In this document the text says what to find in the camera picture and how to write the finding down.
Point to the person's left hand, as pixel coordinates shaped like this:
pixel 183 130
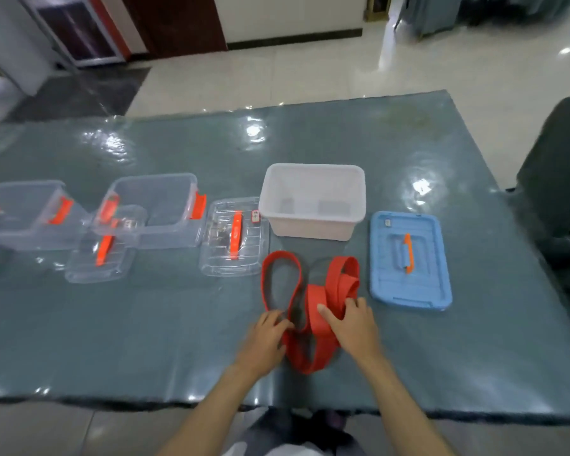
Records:
pixel 263 349

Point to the white framed glass door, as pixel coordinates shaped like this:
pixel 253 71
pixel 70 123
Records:
pixel 76 28

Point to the red resistance band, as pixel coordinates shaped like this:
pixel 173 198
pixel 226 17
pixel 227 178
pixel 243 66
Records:
pixel 313 299

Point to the dark brown wooden door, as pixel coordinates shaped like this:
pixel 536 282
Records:
pixel 176 23

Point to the dark grey cushioned seat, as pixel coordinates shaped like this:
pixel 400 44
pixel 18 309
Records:
pixel 560 185

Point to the white plastic box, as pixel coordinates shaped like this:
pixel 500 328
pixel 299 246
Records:
pixel 313 227

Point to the person's left forearm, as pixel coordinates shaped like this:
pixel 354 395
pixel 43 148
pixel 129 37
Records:
pixel 209 417

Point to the narrow white door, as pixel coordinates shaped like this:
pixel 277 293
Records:
pixel 9 42

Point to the blue lid orange handle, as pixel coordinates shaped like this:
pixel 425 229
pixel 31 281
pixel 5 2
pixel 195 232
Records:
pixel 427 280

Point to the person's right forearm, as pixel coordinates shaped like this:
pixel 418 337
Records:
pixel 404 413

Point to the person's right hand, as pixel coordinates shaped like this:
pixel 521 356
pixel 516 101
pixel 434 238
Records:
pixel 358 334

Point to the teal felt table cover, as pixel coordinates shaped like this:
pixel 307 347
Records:
pixel 123 327

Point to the clear lid orange handle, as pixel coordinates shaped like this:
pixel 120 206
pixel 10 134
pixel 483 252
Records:
pixel 218 261
pixel 90 270

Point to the clear plastic storage box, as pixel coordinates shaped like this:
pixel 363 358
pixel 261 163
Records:
pixel 171 227
pixel 28 232

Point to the person's white shirt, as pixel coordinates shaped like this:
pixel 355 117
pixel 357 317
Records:
pixel 290 451

